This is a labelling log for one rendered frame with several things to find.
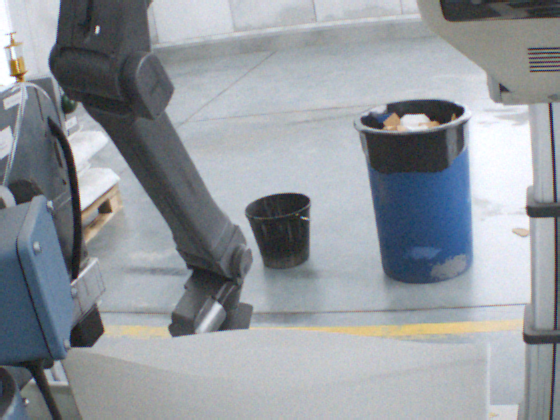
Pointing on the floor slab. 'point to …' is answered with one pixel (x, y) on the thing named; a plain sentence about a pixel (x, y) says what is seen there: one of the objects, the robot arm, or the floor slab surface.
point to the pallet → (110, 205)
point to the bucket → (281, 228)
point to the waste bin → (420, 189)
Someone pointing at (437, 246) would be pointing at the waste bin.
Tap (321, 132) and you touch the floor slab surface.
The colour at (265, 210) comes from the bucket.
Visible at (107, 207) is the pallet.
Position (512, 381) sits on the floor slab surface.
